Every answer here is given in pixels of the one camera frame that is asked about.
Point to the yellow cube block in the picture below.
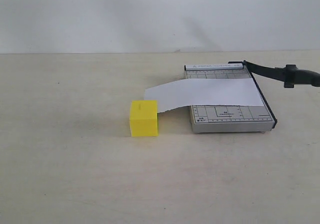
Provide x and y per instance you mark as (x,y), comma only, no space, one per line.
(143,118)

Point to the white paper strip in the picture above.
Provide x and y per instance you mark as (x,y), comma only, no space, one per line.
(191,92)

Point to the black cutter blade arm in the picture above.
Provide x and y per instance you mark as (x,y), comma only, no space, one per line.
(290,75)

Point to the grey paper cutter base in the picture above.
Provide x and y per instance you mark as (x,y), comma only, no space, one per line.
(227,119)

